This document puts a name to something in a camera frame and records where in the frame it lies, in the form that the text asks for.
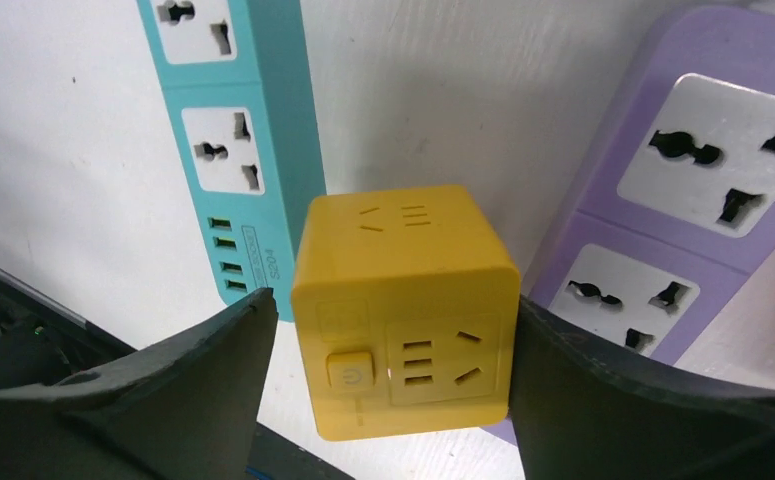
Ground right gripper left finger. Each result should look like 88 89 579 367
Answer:
0 288 278 479

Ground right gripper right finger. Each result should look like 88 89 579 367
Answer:
510 299 775 479

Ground yellow cube adapter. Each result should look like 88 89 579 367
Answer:
291 185 521 442

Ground purple power strip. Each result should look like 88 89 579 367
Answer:
482 5 775 446

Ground teal power strip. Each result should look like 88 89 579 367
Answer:
138 0 326 322

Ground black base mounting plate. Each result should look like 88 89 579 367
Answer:
0 269 343 479

